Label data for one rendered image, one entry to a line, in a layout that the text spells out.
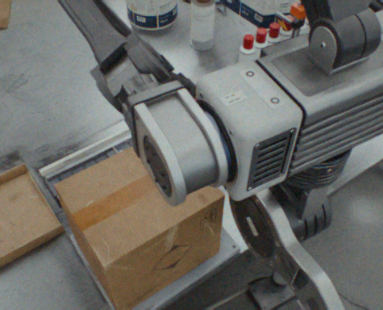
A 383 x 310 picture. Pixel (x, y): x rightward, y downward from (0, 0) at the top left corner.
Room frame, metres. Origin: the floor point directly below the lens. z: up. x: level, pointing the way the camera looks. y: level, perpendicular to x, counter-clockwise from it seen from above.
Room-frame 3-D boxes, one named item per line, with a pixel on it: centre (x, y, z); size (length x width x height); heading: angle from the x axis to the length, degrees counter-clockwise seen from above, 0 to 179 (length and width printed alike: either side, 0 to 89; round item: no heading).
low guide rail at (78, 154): (1.09, -0.01, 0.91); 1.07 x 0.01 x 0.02; 125
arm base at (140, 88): (0.50, 0.06, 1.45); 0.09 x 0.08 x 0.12; 118
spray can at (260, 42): (1.20, -0.23, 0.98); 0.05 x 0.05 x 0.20
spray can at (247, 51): (1.17, -0.18, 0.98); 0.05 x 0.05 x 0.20
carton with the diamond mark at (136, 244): (0.57, 0.11, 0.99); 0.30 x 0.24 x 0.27; 124
